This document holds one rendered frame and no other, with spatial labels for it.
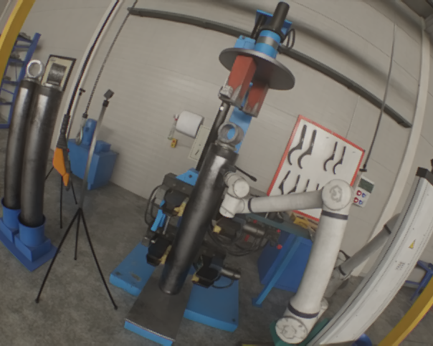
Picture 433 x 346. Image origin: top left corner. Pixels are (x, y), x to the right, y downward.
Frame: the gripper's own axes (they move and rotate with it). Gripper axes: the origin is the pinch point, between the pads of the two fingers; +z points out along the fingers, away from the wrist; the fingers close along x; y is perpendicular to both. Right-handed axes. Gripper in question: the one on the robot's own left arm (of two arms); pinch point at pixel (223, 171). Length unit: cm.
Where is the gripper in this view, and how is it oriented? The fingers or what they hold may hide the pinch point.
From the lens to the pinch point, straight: 134.9
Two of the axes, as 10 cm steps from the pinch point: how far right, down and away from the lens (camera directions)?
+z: -2.6, -2.8, 9.2
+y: -8.9, -3.0, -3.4
